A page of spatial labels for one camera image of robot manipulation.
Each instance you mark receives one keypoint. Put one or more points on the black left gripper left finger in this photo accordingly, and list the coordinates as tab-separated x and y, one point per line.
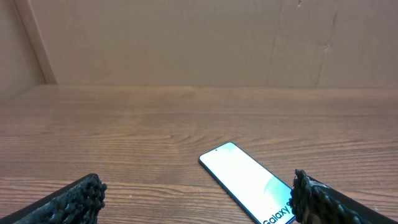
77	203

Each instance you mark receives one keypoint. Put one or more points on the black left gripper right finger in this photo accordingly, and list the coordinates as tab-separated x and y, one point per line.
313	202

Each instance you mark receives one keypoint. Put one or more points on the Samsung Galaxy smartphone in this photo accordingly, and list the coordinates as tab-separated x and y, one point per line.
262	195

